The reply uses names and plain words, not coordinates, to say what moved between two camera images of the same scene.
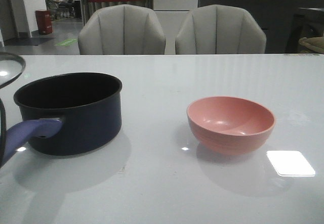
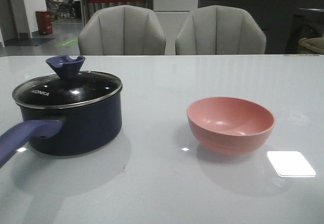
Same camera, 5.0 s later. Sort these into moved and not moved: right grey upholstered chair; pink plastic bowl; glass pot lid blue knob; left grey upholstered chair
Moved: glass pot lid blue knob
Not moved: pink plastic bowl; left grey upholstered chair; right grey upholstered chair
